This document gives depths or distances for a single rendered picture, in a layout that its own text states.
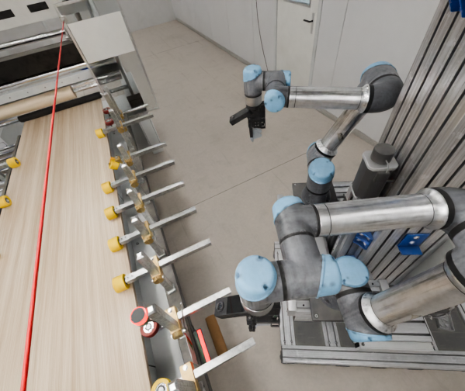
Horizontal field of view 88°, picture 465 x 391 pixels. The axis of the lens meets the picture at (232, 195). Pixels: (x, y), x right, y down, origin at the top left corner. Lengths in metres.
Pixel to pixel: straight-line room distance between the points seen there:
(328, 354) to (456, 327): 0.84
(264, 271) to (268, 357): 1.67
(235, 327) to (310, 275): 1.70
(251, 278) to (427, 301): 0.46
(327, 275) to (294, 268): 0.06
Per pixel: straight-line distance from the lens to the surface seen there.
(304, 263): 0.48
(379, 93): 1.00
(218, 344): 2.05
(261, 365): 2.09
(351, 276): 0.92
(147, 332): 1.31
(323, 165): 1.21
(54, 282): 1.69
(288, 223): 0.52
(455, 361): 2.17
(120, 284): 1.37
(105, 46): 3.00
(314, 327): 1.94
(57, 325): 1.57
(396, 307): 0.81
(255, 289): 0.44
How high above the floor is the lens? 2.09
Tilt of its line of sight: 50 degrees down
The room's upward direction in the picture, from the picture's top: 11 degrees counter-clockwise
